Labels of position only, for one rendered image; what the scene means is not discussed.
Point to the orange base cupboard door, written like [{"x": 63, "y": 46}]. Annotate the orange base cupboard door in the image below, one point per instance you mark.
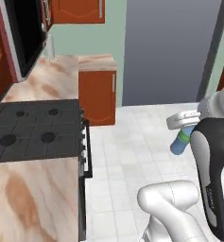
[{"x": 97, "y": 97}]

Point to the black oven front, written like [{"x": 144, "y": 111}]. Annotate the black oven front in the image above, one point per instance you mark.
[{"x": 82, "y": 189}]

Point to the black gas hob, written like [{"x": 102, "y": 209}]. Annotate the black gas hob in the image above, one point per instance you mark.
[{"x": 34, "y": 129}]

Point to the black microwave oven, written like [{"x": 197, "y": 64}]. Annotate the black microwave oven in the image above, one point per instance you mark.
[{"x": 25, "y": 34}]

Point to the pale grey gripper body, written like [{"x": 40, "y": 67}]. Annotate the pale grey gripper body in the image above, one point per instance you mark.
[{"x": 182, "y": 118}]

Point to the orange wall cupboard door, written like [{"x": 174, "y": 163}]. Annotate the orange wall cupboard door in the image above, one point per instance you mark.
[{"x": 78, "y": 11}]

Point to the blue bottle with green band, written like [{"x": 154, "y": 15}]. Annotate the blue bottle with green band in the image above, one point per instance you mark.
[{"x": 181, "y": 142}]

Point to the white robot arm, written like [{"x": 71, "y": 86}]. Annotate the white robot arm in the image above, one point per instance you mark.
[{"x": 179, "y": 208}]

